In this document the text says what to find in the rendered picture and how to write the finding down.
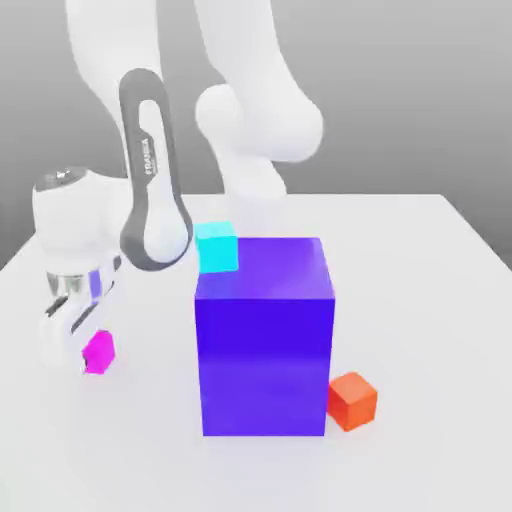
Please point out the small orange cube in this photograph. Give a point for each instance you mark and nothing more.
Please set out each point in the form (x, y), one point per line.
(352, 402)

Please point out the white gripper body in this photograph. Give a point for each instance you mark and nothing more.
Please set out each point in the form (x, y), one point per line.
(66, 336)

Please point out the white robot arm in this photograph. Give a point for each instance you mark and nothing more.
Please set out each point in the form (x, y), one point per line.
(256, 104)

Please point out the large purple box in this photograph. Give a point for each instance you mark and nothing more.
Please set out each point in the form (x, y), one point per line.
(264, 344)

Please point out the small magenta cube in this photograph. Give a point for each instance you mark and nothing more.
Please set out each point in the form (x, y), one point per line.
(99, 352)

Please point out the small cyan cube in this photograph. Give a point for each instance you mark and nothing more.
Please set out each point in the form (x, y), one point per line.
(216, 248)

